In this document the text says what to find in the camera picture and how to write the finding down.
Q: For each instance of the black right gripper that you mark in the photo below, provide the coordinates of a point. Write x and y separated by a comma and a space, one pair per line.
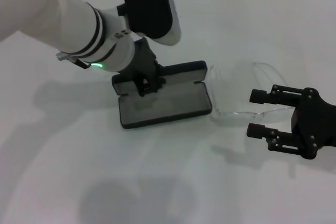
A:
315, 124

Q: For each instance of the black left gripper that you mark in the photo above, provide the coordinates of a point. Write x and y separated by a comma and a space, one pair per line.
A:
143, 58

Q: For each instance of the clear white glasses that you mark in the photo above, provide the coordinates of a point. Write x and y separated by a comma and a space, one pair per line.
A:
236, 115

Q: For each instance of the black glasses case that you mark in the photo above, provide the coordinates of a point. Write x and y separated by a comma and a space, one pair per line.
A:
170, 106

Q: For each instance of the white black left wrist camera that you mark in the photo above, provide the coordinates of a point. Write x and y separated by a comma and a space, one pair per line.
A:
147, 3

